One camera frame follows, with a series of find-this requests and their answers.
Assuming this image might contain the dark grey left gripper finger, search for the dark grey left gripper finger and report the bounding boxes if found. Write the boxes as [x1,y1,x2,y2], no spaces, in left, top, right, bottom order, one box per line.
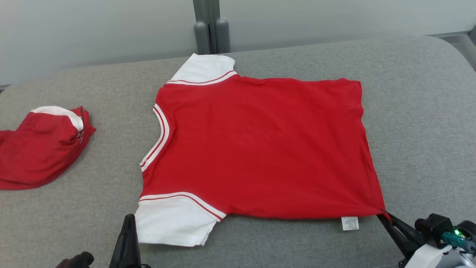
[109,214,142,268]

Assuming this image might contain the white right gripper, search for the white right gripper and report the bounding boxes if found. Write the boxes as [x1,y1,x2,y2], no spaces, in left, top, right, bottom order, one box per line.
[377,211,476,268]

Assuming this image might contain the red shorts with white stripe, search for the red shorts with white stripe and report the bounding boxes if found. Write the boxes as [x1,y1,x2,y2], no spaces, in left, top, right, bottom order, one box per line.
[0,106,96,191]

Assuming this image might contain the red shirt with white sleeves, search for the red shirt with white sleeves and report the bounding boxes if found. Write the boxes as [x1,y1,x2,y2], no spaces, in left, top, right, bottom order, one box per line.
[135,53,392,247]

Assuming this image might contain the grey partition post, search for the grey partition post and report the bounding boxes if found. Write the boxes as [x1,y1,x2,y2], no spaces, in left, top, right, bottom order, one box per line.
[193,0,212,55]
[208,0,230,54]

